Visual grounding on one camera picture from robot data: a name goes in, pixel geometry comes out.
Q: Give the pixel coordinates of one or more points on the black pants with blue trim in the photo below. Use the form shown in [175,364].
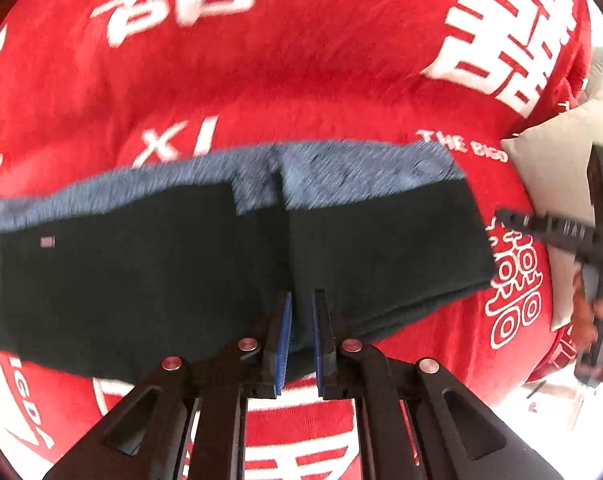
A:
[131,285]

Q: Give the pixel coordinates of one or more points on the pale grey-green pillow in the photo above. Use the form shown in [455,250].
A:
[551,170]

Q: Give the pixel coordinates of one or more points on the person's right hand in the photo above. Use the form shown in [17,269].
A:
[587,320]

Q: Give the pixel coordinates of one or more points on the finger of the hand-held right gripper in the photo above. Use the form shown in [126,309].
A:
[556,232]

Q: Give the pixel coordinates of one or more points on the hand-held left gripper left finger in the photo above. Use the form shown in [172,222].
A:
[284,340]

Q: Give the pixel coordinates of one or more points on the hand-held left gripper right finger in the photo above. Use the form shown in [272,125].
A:
[321,340]

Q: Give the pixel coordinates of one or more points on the red printed blanket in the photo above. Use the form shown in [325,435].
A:
[281,75]

